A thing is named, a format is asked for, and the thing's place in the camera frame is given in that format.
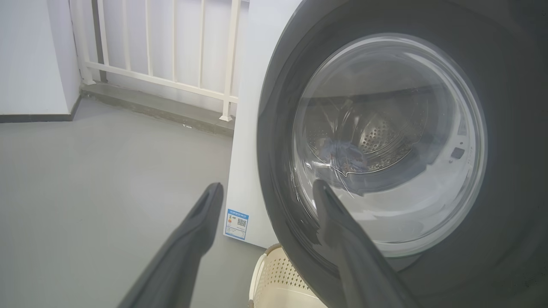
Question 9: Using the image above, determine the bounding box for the white balcony railing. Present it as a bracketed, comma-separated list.
[68, 0, 251, 122]

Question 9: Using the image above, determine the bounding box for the cream perforated laundry basket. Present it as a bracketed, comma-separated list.
[247, 244, 328, 308]

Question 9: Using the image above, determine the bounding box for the white front-load washing machine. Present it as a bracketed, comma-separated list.
[223, 0, 309, 249]

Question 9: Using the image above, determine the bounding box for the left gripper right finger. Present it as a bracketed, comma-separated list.
[313, 180, 419, 308]

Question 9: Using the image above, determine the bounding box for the blue energy label sticker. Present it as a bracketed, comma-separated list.
[224, 209, 250, 241]

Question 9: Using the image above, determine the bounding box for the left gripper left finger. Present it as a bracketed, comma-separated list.
[118, 183, 224, 308]

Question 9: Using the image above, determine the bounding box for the stainless steel washing machine drum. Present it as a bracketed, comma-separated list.
[306, 92, 433, 176]

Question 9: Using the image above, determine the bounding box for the black round glass washer door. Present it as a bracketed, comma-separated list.
[256, 0, 548, 308]

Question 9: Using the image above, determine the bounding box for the blue cartoon print garment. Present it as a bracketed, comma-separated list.
[317, 139, 369, 176]

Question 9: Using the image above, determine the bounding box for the grey concrete curb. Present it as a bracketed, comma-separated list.
[80, 83, 236, 137]

